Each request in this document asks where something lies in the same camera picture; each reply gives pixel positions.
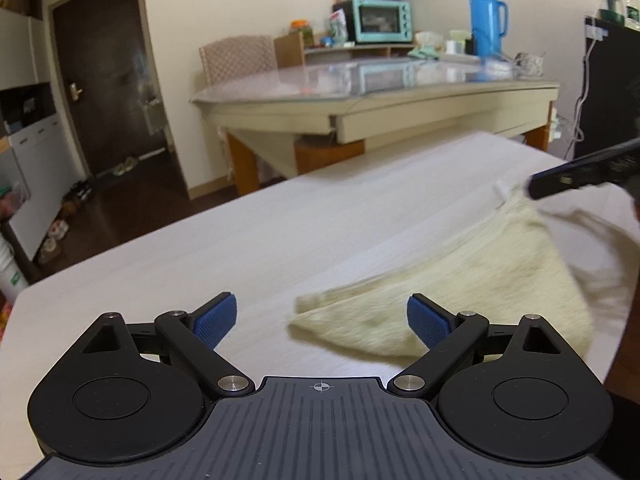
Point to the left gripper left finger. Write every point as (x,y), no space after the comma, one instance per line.
(126,392)

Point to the wooden shelf riser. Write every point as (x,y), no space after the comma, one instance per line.
(290,52)

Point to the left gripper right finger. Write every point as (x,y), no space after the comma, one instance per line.
(519,393)

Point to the dark wooden door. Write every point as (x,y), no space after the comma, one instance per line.
(107,81)

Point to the cream dining table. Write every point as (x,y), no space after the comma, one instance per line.
(303,118)

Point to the grey white cabinet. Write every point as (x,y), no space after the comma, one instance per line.
(29,118)

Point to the pale yellow towel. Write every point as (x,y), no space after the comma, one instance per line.
(563,259)

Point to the teal toaster oven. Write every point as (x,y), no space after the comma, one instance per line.
(377,21)

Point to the blue thermos jug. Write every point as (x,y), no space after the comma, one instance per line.
(490,24)

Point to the orange lid jar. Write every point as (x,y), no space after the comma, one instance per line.
(303,27)

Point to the quilted pink chair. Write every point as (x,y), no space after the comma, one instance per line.
(237,57)

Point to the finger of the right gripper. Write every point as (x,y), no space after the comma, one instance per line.
(618,165)

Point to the white plastic bucket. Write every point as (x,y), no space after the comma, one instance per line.
(12,279)

